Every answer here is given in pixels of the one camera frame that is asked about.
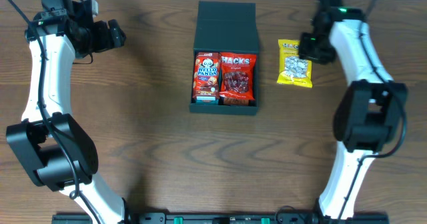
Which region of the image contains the yellow Hacks candy bag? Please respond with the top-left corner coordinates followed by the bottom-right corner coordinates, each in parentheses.
top-left (277, 39), bottom-right (313, 88)

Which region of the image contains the red Hacks candy bag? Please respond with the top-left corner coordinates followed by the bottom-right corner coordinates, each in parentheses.
top-left (220, 52), bottom-right (257, 101)

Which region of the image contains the dark green box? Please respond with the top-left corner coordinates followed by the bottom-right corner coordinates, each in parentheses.
top-left (189, 1), bottom-right (260, 115)

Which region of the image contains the brown Pocky box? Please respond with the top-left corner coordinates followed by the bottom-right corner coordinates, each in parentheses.
top-left (223, 97), bottom-right (250, 106)

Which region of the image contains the red Hello Panda box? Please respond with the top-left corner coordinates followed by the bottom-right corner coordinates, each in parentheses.
top-left (193, 52), bottom-right (221, 99)

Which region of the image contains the teal Good Day cookie box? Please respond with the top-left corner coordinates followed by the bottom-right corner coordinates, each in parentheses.
top-left (195, 96), bottom-right (219, 105)

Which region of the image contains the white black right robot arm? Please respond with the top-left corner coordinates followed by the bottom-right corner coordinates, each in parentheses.
top-left (299, 7), bottom-right (407, 223)

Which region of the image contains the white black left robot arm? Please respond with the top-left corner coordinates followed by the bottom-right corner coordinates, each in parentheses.
top-left (6, 7), bottom-right (129, 223)

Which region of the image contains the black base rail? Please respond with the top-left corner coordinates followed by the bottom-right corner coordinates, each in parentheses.
top-left (51, 212), bottom-right (390, 224)

